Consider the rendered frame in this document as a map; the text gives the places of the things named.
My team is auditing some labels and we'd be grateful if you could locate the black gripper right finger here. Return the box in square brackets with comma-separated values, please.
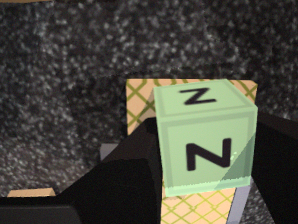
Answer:
[251, 112, 298, 224]

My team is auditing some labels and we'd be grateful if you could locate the light green cube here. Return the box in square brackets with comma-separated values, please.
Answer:
[154, 79, 258, 197]

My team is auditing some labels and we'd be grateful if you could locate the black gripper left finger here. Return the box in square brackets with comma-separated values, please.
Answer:
[0, 116, 164, 224]

